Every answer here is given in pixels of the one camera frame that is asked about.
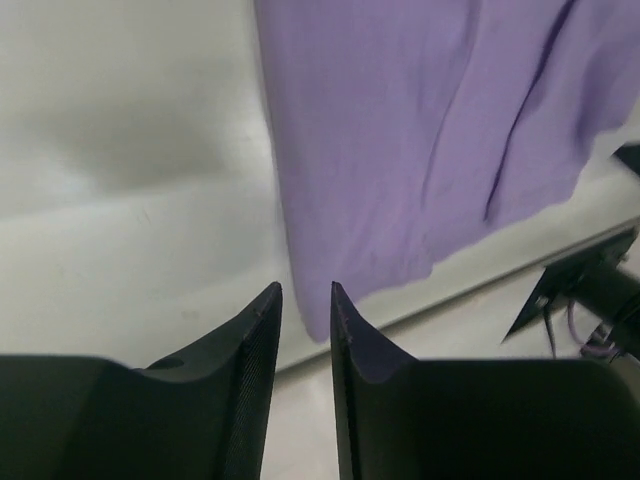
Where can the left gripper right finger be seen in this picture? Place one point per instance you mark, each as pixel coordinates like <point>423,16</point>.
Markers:
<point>399,417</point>

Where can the purple t-shirt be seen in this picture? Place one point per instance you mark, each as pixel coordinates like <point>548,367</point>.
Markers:
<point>405,131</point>

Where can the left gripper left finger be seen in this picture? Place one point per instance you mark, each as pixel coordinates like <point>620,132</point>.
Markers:
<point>199,413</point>

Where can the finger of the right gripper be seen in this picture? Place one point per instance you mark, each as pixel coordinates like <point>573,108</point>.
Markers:
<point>629,155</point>

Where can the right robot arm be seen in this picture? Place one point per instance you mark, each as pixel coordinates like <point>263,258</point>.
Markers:
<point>600,285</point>

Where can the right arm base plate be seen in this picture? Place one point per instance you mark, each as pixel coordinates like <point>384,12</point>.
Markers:
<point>549,294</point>

